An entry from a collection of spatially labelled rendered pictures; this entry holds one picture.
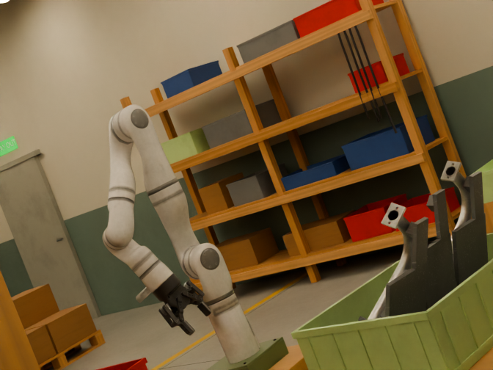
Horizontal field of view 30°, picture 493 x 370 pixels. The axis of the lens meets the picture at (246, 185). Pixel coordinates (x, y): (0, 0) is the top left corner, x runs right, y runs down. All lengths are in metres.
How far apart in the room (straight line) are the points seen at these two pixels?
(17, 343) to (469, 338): 1.00
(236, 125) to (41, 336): 2.70
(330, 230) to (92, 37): 3.65
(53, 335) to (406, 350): 7.00
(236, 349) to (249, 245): 6.06
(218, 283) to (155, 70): 7.09
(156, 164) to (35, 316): 6.94
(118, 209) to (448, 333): 0.89
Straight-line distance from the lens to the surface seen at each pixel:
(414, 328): 2.06
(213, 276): 2.45
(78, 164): 10.71
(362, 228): 7.66
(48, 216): 11.33
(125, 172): 2.42
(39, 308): 9.37
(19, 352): 1.81
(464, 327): 2.14
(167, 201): 2.44
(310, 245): 8.07
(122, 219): 2.36
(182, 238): 2.50
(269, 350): 2.50
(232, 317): 2.47
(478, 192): 2.44
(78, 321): 9.15
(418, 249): 2.14
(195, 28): 8.99
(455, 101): 7.57
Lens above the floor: 1.47
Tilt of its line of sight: 3 degrees down
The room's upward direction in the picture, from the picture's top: 21 degrees counter-clockwise
